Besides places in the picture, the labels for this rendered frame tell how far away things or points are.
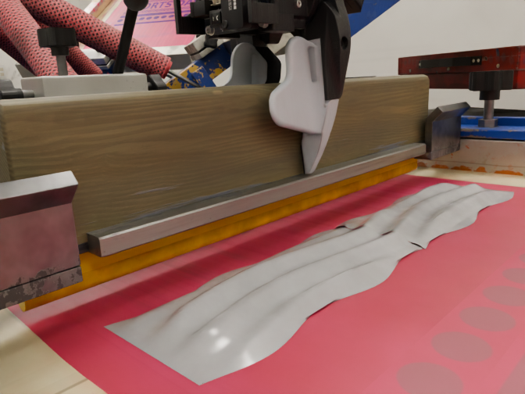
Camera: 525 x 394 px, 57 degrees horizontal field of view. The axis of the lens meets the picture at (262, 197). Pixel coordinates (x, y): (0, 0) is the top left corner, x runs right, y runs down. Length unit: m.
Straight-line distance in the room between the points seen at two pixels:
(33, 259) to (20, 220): 0.02
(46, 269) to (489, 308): 0.20
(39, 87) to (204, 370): 0.41
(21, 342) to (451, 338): 0.19
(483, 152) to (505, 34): 1.84
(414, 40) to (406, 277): 2.30
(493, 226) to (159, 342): 0.25
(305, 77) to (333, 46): 0.03
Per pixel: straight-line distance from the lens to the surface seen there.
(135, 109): 0.26
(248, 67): 0.36
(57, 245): 0.23
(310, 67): 0.34
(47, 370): 0.22
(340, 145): 0.39
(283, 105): 0.31
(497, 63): 1.22
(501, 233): 0.36
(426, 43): 2.51
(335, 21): 0.33
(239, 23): 0.30
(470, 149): 0.57
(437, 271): 0.29
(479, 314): 0.25
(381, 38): 2.62
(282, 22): 0.31
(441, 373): 0.20
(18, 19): 0.89
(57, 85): 0.55
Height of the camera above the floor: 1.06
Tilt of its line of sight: 14 degrees down
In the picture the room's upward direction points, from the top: 3 degrees counter-clockwise
